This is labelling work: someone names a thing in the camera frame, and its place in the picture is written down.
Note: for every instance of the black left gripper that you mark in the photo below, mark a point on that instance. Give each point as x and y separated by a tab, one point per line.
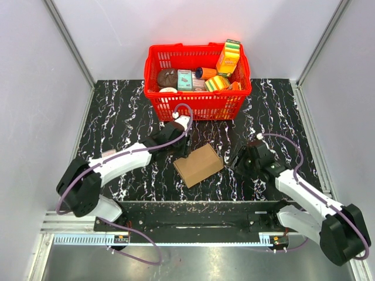
186	148

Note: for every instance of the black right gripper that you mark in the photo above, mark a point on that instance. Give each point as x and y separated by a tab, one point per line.
241	156

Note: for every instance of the brown cardboard box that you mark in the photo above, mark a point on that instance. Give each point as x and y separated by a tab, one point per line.
199	165

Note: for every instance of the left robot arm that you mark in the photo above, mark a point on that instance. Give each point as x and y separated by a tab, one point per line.
80	186

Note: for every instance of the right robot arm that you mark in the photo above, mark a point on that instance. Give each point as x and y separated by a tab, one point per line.
339	230

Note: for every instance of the pink small box in basket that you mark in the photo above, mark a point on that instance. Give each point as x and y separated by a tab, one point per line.
197	84

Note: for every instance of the teal snack box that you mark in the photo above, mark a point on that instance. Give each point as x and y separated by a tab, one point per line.
184	80

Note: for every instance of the yellow green striped box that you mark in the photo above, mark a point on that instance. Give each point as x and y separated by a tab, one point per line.
217	83

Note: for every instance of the red plastic shopping basket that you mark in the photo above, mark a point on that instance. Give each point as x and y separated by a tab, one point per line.
206	105

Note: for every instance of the white round lid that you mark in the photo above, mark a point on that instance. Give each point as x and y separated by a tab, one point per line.
168	89

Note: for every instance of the brown round cookie pack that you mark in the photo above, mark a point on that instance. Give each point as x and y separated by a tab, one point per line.
167	78

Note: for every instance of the small orange packet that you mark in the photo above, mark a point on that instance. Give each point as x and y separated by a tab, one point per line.
235	86

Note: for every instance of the orange tube with blue cap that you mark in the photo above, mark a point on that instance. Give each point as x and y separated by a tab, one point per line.
205	73

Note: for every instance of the tall orange yellow carton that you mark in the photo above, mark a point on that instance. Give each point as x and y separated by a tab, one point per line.
228	58

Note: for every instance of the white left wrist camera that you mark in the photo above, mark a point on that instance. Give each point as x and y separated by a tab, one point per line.
180	122

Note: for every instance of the aluminium frame rail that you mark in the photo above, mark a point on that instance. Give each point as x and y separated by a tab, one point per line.
68	39

